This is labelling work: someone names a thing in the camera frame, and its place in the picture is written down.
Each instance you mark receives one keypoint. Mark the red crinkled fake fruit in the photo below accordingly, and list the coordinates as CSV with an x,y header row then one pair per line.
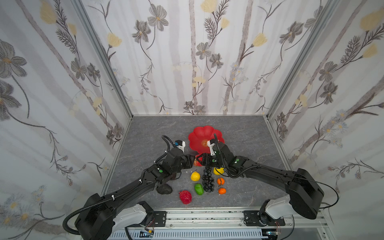
x,y
199,158

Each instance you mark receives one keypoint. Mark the red flower-shaped fruit bowl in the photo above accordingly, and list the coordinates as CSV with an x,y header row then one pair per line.
x,y
200,137

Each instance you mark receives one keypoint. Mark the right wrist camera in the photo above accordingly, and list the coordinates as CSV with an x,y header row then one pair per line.
x,y
211,147

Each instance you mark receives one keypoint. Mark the orange fake tangerine lower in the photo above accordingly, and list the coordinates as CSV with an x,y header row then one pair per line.
x,y
222,191

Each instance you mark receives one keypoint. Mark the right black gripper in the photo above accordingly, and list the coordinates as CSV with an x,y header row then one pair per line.
x,y
207,159

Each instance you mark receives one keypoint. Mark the white perforated cable duct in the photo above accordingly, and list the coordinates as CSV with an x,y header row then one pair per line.
x,y
207,234

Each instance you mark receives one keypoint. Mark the dark fake avocado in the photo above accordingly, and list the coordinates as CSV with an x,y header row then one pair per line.
x,y
164,189

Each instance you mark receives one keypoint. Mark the red fake apple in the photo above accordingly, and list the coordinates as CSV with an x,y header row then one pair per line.
x,y
197,163

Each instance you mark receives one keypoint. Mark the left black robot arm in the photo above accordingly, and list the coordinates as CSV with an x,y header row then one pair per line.
x,y
103,215

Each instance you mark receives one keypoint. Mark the yellow fake pear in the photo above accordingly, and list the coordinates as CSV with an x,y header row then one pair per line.
x,y
195,176

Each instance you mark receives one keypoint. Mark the black fake grape bunch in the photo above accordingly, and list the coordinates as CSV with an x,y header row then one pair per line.
x,y
208,180

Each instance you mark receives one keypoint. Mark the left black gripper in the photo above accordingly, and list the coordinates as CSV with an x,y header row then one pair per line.
x,y
189,160

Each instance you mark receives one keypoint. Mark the green fake lime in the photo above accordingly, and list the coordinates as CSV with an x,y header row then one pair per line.
x,y
199,189

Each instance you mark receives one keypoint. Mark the yellow fake lemon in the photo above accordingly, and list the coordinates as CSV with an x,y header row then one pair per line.
x,y
219,171

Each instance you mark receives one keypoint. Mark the aluminium mounting rail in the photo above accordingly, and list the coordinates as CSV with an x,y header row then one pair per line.
x,y
228,218

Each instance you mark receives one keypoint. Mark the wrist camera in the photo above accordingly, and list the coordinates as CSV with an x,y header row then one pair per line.
x,y
180,145
211,147

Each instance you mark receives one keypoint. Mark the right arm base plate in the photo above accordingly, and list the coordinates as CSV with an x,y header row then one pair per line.
x,y
255,219

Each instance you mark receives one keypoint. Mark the orange fake tangerine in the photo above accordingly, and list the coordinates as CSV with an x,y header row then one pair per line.
x,y
222,191
221,181

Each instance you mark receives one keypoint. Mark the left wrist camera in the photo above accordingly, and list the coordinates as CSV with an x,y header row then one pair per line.
x,y
180,145

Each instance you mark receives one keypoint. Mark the orange fake tangerine upper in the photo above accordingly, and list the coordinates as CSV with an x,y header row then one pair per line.
x,y
221,181

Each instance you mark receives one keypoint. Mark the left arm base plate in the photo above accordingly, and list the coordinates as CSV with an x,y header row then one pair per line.
x,y
158,219

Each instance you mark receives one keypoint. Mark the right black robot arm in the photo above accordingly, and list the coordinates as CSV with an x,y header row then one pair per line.
x,y
304,195

